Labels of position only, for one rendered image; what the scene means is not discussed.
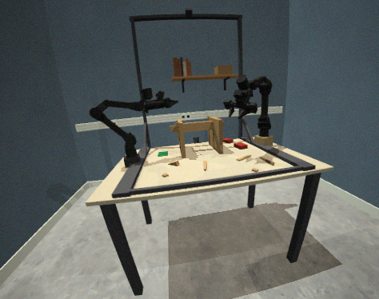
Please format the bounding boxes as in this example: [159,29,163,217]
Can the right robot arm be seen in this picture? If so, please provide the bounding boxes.
[90,88,165,159]

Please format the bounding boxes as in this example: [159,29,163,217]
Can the tan wooden rail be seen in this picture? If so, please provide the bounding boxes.
[170,121,213,132]

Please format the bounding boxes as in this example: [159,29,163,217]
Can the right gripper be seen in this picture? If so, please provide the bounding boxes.
[154,98,178,109]

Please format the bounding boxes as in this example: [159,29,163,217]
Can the black metal overhead frame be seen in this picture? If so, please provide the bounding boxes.
[130,14,254,154]

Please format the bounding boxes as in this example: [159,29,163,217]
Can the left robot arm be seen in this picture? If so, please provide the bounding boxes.
[233,74,272,138]

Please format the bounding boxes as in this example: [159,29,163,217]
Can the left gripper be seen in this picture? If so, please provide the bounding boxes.
[223,95,257,119]

